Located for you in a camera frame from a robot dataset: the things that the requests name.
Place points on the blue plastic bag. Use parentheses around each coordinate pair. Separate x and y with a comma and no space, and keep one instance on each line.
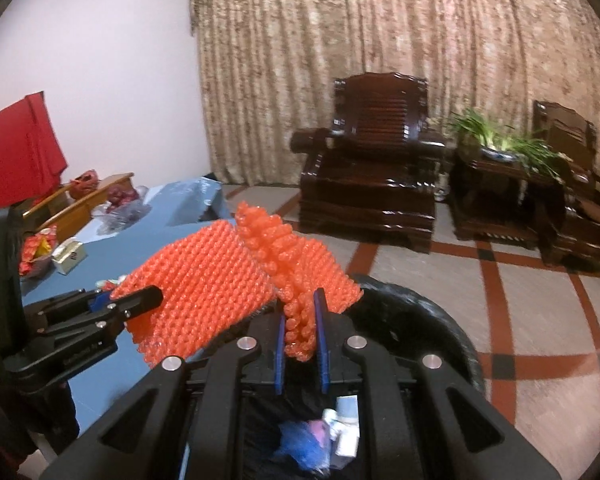
(307,444)

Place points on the glass fruit bowl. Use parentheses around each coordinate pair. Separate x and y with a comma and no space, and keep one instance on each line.
(122,218)

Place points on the red snack packets dish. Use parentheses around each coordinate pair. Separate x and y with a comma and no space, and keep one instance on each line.
(37,251)

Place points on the dark wooden armchair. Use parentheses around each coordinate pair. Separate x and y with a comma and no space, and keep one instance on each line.
(568,213)
(371,175)

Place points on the patterned beige curtain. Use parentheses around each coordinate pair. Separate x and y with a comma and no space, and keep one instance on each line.
(267,66)

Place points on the orange bubble mesh mat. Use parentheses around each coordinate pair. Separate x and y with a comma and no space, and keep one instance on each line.
(225,272)

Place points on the green potted plant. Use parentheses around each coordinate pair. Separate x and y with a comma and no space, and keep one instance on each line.
(501,143)

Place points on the dark wooden side table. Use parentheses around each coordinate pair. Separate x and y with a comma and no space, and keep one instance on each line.
(498,200)

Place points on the black trash bin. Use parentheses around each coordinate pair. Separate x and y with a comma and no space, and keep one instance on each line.
(300,400)

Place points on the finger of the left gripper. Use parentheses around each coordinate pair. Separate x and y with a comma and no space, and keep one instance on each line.
(73,331)
(77,309)

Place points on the tissue box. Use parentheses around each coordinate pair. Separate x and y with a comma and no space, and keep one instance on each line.
(67,255)

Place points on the wooden sideboard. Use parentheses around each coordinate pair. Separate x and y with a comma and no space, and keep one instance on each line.
(70,216)

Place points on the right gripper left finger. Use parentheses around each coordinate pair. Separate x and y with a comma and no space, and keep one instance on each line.
(183,420)

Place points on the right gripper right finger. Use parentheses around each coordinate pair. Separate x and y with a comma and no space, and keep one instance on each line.
(420,388)

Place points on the red apples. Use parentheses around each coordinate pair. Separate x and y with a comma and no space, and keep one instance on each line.
(118,197)

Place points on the white printed package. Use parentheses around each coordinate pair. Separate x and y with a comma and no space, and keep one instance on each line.
(343,423)

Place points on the red ornament on sideboard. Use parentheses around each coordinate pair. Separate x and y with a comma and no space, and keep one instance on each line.
(83,184)

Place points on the red cloth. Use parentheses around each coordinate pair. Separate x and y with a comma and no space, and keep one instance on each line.
(31,160)

